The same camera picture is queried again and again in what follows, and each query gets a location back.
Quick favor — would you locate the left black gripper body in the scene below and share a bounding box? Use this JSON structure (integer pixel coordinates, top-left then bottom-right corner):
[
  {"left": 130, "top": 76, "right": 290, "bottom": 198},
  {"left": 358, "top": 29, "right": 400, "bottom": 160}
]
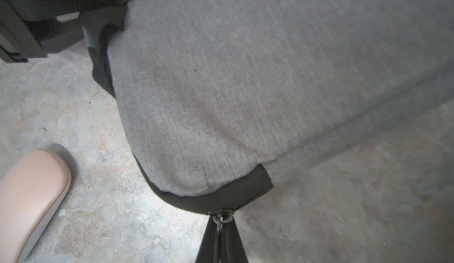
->
[{"left": 1, "top": 0, "right": 130, "bottom": 63}]

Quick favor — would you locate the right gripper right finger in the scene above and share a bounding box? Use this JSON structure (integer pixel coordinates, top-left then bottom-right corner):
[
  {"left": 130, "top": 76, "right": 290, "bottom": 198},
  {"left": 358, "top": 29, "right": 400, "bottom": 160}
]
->
[{"left": 221, "top": 215, "right": 248, "bottom": 263}]

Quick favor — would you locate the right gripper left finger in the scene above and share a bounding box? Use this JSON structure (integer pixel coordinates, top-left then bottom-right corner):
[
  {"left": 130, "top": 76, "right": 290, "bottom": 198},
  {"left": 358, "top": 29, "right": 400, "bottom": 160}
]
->
[{"left": 195, "top": 216, "right": 222, "bottom": 263}]

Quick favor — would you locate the left pink computer mouse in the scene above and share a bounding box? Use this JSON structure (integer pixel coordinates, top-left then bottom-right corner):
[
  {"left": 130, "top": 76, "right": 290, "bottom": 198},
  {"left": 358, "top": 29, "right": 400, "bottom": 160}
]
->
[{"left": 1, "top": 149, "right": 72, "bottom": 263}]

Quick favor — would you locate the grey laptop bag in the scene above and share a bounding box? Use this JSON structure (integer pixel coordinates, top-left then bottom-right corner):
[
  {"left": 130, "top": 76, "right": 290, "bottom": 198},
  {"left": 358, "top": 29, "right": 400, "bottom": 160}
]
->
[{"left": 85, "top": 0, "right": 454, "bottom": 214}]

